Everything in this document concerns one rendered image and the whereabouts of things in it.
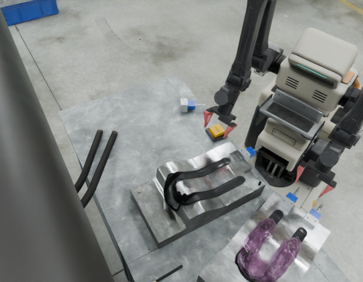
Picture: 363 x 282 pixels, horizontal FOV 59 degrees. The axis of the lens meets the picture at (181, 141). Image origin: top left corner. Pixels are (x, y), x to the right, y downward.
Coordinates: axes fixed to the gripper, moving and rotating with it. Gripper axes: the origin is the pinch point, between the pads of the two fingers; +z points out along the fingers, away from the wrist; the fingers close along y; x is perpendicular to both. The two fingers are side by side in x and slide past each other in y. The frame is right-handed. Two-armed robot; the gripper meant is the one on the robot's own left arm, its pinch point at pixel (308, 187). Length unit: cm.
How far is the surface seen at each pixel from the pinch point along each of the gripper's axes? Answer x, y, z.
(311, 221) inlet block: 1.4, 7.8, 12.1
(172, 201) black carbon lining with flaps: -23, -39, 26
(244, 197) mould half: -4.7, -18.2, 16.2
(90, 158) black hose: -28, -80, 29
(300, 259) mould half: -14.5, 10.6, 18.7
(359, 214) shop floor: 120, 40, 51
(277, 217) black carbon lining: -1.6, -3.5, 17.3
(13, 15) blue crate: 97, -335, 51
